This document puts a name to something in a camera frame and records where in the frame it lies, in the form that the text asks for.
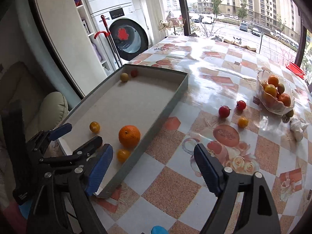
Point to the yellow orange fruit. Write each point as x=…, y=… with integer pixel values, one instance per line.
x=123, y=155
x=94, y=127

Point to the red handled mop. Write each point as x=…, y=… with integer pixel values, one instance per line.
x=109, y=39

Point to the grey shallow box tray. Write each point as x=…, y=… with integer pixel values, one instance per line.
x=145, y=101

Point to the white washing machine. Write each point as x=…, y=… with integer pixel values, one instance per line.
x=126, y=22

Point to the beige leather sofa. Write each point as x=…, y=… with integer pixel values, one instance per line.
x=42, y=110

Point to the small red tomato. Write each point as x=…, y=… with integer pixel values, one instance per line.
x=134, y=73

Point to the red plastic bucket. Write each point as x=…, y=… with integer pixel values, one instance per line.
x=296, y=70

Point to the large orange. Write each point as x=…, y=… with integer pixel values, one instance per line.
x=129, y=136

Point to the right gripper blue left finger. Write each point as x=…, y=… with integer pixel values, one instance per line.
x=97, y=167

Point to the glass fruit bowl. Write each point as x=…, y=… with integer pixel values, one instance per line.
x=274, y=92

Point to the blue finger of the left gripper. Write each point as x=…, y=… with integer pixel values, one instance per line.
x=60, y=131

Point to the small orange tangerine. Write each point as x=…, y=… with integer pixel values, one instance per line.
x=243, y=122

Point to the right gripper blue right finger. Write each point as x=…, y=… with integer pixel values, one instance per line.
x=210, y=169

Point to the small yellow-green fruit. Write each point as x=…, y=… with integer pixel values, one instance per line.
x=124, y=77

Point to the green-brown round fruit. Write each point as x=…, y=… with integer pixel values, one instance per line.
x=290, y=114

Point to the blue gloved hand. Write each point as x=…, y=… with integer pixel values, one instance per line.
x=159, y=230

